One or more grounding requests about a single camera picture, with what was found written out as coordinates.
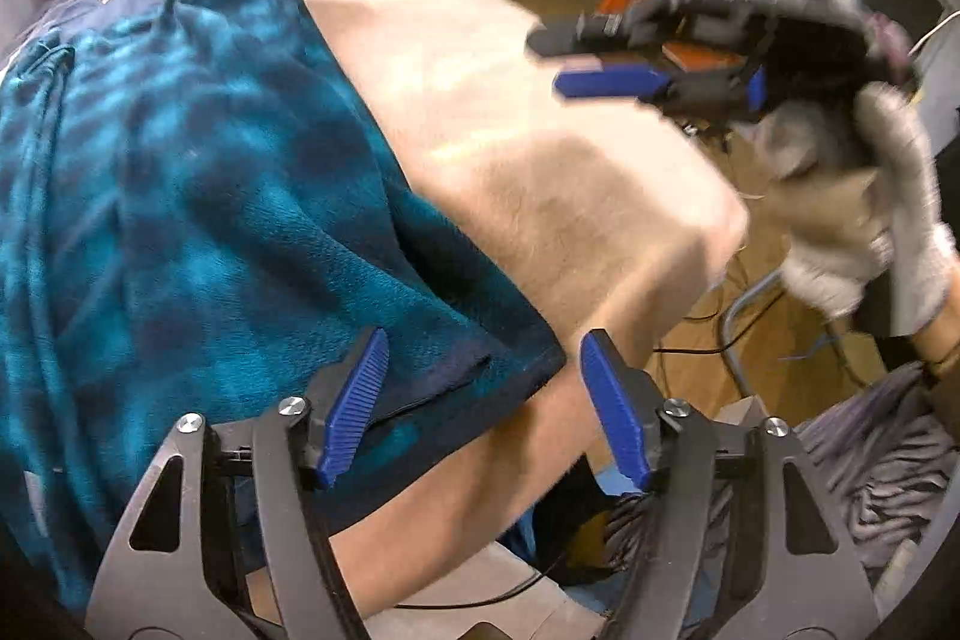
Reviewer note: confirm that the person's right forearm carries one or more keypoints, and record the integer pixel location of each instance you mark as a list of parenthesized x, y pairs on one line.
[(946, 336)]

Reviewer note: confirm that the tan blanket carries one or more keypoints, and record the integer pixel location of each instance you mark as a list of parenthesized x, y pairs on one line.
[(487, 123)]

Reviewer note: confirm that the grey rumpled cloth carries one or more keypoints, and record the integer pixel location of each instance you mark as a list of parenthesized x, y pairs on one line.
[(885, 460)]

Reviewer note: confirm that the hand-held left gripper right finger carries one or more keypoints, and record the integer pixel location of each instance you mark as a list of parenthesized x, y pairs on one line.
[(615, 415)]

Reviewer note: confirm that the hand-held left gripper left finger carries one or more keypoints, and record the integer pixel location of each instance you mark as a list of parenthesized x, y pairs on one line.
[(352, 415)]

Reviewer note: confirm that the teal plaid fleece jacket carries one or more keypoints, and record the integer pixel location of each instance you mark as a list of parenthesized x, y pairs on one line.
[(187, 160)]

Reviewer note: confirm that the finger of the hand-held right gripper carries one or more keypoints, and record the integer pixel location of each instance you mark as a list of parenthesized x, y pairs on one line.
[(611, 84), (600, 29)]

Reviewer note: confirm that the grey metal tube frame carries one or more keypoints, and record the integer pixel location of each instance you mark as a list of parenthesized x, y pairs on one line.
[(739, 310)]

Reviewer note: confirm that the person's right hand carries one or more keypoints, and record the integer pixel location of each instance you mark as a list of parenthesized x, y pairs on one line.
[(911, 183)]

